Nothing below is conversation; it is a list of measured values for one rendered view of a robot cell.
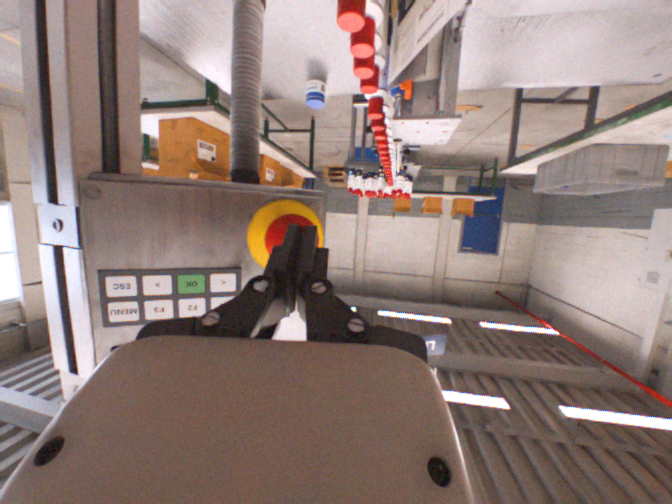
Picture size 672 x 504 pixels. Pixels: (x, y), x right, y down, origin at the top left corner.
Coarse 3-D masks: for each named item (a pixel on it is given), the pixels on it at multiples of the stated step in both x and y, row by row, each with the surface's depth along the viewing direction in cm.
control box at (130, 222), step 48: (96, 192) 14; (144, 192) 16; (192, 192) 17; (240, 192) 18; (288, 192) 19; (96, 240) 15; (144, 240) 16; (192, 240) 17; (240, 240) 18; (96, 288) 15; (96, 336) 16; (288, 336) 21
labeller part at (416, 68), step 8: (424, 48) 38; (416, 56) 39; (424, 56) 38; (408, 64) 40; (416, 64) 39; (424, 64) 38; (400, 72) 42; (408, 72) 41; (416, 72) 39; (424, 72) 38; (400, 80) 42; (392, 88) 43
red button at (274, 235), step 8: (280, 216) 17; (288, 216) 17; (296, 216) 17; (272, 224) 16; (280, 224) 16; (304, 224) 17; (312, 224) 17; (272, 232) 16; (280, 232) 16; (264, 240) 17; (272, 240) 16; (280, 240) 16
